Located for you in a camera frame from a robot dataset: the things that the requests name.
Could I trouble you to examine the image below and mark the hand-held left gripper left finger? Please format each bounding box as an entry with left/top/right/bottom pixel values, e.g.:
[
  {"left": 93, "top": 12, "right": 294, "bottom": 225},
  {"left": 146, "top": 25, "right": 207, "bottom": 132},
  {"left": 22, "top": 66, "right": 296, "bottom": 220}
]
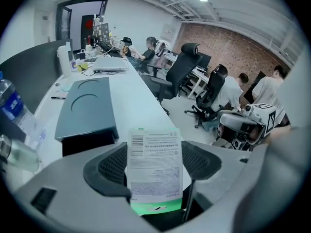
[{"left": 82, "top": 141, "right": 132, "bottom": 199}]

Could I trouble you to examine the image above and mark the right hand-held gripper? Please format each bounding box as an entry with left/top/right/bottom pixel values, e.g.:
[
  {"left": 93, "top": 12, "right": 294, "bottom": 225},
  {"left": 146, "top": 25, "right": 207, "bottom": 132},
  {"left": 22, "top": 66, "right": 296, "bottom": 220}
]
[{"left": 217, "top": 102, "right": 278, "bottom": 152}]

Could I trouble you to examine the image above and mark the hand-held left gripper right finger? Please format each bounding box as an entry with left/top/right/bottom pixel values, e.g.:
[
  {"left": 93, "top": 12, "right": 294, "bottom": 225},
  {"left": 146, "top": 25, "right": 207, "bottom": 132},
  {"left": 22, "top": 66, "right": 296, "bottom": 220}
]
[{"left": 181, "top": 141, "right": 222, "bottom": 181}]

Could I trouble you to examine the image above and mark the white green box of bandages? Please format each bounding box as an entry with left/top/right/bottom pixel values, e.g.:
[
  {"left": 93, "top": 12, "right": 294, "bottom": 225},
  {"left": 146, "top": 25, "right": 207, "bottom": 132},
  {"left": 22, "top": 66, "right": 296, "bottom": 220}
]
[{"left": 126, "top": 127, "right": 184, "bottom": 216}]

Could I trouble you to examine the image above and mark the black monitor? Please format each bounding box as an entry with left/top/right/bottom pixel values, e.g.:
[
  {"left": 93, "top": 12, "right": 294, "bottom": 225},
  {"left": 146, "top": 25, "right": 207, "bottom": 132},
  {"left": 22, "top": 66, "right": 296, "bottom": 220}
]
[
  {"left": 198, "top": 52, "right": 212, "bottom": 69},
  {"left": 243, "top": 71, "right": 267, "bottom": 104}
]

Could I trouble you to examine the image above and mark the black mesh office chair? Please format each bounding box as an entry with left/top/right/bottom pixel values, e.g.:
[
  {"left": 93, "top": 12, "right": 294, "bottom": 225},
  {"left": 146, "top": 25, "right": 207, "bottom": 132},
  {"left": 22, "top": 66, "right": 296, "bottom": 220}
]
[{"left": 184, "top": 64, "right": 229, "bottom": 129}]

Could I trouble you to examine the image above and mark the white desk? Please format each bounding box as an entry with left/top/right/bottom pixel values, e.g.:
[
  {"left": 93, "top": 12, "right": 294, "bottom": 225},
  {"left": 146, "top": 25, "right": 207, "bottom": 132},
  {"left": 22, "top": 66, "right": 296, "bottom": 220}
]
[{"left": 187, "top": 66, "right": 214, "bottom": 100}]

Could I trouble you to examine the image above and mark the dark grey monitor riser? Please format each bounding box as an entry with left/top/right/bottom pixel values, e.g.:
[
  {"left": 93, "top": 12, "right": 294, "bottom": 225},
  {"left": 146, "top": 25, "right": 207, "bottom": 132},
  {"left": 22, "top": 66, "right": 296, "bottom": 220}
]
[{"left": 54, "top": 76, "right": 120, "bottom": 157}]

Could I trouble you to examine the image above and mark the black high-back office chair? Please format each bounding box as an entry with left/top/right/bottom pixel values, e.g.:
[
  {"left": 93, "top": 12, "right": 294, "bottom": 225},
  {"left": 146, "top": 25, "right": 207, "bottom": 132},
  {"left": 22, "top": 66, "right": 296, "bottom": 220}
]
[{"left": 141, "top": 42, "right": 204, "bottom": 116}]

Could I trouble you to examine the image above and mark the clear glass bottle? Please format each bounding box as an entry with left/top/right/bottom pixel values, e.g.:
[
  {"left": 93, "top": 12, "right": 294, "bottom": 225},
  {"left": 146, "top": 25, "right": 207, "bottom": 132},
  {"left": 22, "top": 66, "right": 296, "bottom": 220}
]
[{"left": 0, "top": 134, "right": 40, "bottom": 172}]

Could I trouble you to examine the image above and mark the silver laptop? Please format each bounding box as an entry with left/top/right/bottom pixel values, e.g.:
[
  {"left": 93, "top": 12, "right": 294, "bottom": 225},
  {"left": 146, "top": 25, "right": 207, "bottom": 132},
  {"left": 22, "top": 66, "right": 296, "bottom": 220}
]
[{"left": 91, "top": 56, "right": 130, "bottom": 73}]

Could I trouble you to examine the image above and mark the grey office chair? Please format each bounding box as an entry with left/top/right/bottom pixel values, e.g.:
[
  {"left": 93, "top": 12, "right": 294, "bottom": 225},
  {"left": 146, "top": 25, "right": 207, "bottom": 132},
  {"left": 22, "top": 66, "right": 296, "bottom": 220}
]
[{"left": 144, "top": 48, "right": 168, "bottom": 76}]

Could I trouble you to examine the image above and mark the tall white bottle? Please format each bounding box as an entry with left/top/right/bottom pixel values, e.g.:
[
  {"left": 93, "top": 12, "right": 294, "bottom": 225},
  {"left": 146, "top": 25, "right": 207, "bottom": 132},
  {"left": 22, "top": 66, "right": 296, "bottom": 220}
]
[{"left": 56, "top": 45, "right": 73, "bottom": 79}]

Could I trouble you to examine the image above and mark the blue label water bottle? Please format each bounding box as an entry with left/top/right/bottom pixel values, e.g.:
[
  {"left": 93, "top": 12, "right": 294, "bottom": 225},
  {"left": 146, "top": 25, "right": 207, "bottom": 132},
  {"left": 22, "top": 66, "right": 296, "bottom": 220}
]
[{"left": 0, "top": 71, "right": 34, "bottom": 132}]

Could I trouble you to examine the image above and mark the dark grey desk partition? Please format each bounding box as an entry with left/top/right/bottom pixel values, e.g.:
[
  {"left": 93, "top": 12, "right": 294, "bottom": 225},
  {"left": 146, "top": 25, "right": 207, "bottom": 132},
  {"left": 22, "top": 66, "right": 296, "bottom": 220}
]
[{"left": 0, "top": 39, "right": 74, "bottom": 115}]

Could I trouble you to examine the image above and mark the sticker-covered monitor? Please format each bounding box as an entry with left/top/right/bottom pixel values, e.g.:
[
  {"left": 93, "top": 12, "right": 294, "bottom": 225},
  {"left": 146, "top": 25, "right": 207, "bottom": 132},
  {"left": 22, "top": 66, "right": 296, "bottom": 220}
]
[{"left": 92, "top": 22, "right": 110, "bottom": 45}]

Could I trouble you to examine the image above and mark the white wall panel box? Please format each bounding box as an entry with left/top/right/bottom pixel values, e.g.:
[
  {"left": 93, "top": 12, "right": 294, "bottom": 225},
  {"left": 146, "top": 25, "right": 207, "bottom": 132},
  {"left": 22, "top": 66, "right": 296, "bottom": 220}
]
[{"left": 161, "top": 24, "right": 176, "bottom": 40}]

